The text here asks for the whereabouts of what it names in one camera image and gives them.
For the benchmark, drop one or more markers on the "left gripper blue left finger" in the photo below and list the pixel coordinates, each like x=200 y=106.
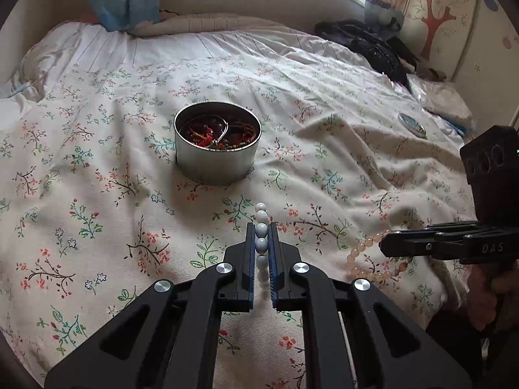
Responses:
x=246 y=294

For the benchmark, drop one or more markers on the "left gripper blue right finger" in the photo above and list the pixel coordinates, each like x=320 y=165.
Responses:
x=275 y=263

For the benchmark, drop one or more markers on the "right hand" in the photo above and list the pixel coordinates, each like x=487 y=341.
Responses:
x=492 y=299

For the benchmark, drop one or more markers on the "clear plastic bag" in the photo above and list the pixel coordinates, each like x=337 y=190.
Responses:
x=442 y=99

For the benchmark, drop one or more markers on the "round tin lid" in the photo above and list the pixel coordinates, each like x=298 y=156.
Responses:
x=412 y=125

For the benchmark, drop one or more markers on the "round silver metal tin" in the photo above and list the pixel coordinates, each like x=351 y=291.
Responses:
x=216 y=142

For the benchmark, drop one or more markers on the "black clothing pile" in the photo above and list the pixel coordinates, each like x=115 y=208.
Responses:
x=383 y=54

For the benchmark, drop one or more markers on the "floral bed cover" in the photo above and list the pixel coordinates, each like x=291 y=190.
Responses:
x=94 y=207

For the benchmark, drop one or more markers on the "beige striped pillow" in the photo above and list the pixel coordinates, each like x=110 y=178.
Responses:
x=170 y=23

